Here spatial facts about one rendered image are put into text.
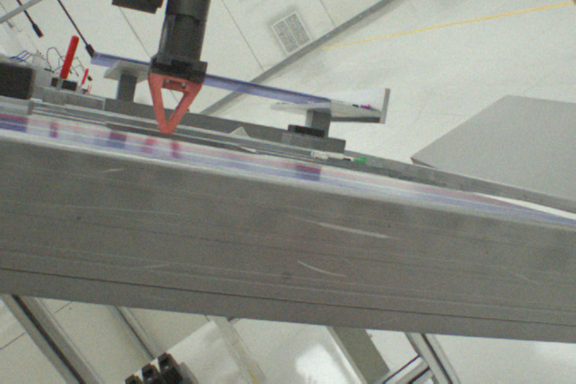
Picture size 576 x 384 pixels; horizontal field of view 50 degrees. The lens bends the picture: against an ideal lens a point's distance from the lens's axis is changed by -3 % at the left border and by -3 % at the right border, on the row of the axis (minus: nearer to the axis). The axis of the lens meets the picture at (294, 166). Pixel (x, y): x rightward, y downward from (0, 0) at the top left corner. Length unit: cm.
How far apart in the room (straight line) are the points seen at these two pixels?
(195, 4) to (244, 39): 777
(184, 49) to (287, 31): 794
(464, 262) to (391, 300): 4
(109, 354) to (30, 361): 21
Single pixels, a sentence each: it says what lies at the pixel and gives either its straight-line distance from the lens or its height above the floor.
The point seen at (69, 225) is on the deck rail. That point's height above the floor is 97.
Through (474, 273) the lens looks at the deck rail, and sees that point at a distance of 32.
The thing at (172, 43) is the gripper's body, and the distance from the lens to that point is 84.
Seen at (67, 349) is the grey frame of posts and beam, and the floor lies 71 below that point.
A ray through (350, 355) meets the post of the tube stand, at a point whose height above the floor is 28.
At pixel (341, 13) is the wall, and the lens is 906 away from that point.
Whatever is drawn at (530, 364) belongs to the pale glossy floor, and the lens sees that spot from 159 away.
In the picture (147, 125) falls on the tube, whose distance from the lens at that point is 85.
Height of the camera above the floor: 101
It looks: 15 degrees down
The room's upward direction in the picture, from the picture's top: 31 degrees counter-clockwise
